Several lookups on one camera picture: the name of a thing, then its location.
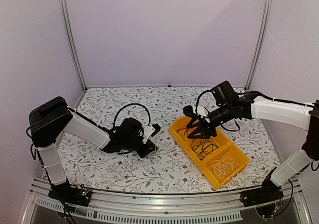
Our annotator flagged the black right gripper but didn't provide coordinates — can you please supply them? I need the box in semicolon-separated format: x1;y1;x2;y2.
186;103;233;139

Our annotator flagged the black cable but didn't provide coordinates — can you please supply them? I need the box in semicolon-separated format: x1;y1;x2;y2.
191;136;220;160

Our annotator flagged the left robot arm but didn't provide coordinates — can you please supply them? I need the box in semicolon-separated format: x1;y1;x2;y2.
26;97;161;201

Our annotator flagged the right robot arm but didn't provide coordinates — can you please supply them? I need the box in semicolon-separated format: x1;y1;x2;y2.
183;81;319;202

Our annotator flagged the yellow three-compartment bin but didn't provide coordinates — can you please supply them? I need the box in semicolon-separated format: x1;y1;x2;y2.
168;116;250;190

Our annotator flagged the floral table mat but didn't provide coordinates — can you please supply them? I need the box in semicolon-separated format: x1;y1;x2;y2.
43;86;284;194

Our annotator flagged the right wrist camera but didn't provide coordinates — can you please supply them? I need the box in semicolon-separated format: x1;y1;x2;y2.
183;105;209;118

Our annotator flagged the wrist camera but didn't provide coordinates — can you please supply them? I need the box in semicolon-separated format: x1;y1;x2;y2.
142;123;161;144
183;105;209;118

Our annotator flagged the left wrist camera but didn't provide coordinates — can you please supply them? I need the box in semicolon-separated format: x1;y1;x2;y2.
142;123;161;144

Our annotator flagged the aluminium front rail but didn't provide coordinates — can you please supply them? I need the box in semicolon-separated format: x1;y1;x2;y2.
21;178;312;224

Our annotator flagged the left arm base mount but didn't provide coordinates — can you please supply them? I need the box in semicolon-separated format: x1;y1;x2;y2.
48;180;92;207

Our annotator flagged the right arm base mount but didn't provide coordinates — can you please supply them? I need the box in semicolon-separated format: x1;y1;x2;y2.
239;174;294;220

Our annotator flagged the right aluminium frame post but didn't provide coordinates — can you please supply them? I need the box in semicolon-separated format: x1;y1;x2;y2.
245;0;272;90

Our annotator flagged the aluminium frame post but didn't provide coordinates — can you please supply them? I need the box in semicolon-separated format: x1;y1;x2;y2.
245;0;272;90
59;0;87;91

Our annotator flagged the left aluminium frame post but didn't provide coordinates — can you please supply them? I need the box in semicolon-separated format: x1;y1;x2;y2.
59;0;87;91

